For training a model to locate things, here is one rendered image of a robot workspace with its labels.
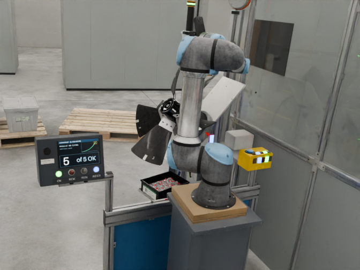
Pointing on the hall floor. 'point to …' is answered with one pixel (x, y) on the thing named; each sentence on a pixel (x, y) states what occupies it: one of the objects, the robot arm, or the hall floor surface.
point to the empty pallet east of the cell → (101, 123)
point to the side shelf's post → (235, 175)
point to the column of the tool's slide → (231, 72)
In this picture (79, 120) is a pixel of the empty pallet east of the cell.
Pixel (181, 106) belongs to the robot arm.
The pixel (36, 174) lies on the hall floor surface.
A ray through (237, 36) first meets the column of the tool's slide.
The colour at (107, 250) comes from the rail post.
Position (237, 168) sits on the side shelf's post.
